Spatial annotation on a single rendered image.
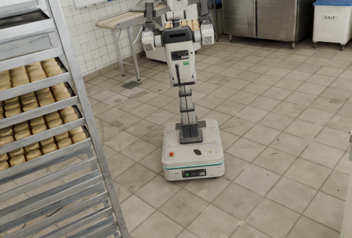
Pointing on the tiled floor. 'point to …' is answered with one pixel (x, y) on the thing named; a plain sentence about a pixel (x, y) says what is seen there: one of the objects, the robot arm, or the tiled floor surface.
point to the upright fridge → (269, 6)
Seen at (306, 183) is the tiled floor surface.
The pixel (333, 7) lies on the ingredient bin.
